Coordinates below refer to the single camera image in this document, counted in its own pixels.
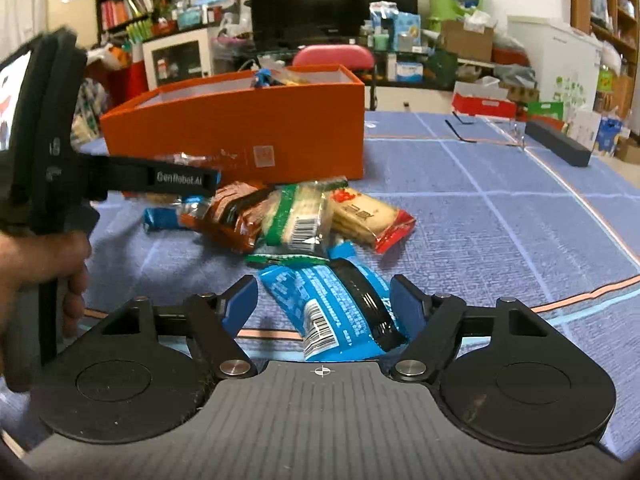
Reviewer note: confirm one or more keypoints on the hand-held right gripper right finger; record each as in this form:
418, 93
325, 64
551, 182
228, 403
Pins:
407, 305

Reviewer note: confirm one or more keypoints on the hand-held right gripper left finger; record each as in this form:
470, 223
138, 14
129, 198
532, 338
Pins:
240, 305

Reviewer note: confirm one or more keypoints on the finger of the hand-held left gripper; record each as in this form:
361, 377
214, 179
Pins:
150, 176

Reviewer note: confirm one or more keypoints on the brown snack packet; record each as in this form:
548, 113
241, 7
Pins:
225, 220

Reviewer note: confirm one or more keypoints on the yellow cracker packet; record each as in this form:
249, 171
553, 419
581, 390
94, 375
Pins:
365, 217

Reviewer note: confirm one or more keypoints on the orange box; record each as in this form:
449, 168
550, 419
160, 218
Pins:
280, 130

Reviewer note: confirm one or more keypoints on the person's left hand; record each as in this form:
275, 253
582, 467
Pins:
30, 260

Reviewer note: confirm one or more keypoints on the small blue snack packet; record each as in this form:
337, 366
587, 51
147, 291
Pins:
160, 217

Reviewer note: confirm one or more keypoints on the green cracker packet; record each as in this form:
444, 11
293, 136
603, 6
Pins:
295, 215

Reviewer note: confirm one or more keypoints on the beige air conditioner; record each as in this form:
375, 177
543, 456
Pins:
72, 10

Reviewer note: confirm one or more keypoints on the white glass-door cabinet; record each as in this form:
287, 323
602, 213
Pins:
175, 60

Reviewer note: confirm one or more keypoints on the dark bookshelf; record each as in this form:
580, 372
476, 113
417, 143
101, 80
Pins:
120, 5

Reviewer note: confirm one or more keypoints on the pink basket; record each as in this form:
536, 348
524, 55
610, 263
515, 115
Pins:
230, 47

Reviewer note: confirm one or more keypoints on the yellow snack packet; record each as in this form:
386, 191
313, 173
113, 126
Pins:
292, 79

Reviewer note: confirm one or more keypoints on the white television stand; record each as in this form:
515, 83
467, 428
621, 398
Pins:
415, 97

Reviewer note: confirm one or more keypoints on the red and white gift box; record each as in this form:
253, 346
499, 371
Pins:
482, 105

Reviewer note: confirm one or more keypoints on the red folding chair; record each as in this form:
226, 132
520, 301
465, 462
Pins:
332, 55

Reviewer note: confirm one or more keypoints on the black glasses case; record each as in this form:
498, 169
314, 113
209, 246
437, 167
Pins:
557, 142

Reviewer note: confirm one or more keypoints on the green gift bag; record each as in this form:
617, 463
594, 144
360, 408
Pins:
545, 109

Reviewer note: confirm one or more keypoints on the dark green bag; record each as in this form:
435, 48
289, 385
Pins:
442, 67

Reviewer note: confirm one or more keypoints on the black television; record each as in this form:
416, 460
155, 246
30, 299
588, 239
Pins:
330, 0

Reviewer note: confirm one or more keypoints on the small cardboard box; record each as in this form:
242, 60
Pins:
629, 150

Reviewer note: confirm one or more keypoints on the brown cardboard box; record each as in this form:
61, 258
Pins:
467, 40

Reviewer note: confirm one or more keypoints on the light blue pouch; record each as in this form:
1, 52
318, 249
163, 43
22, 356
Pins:
407, 30

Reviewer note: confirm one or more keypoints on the blue tissue pack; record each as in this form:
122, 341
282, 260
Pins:
384, 17

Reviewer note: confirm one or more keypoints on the white chest freezer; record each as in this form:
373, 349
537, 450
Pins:
555, 55

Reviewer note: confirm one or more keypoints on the metal frame eyeglasses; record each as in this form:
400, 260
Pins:
520, 135

